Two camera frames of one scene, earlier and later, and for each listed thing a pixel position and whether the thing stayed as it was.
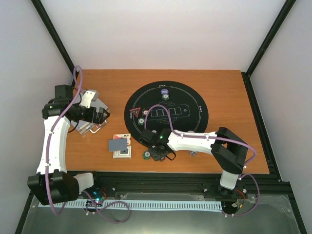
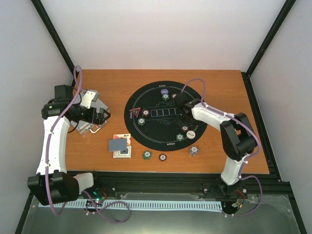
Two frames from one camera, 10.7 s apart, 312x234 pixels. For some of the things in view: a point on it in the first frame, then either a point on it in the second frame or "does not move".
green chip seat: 141,121 does not move
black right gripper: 155,157 to 181,122
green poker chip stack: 146,155 does not move
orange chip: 145,112 does not move
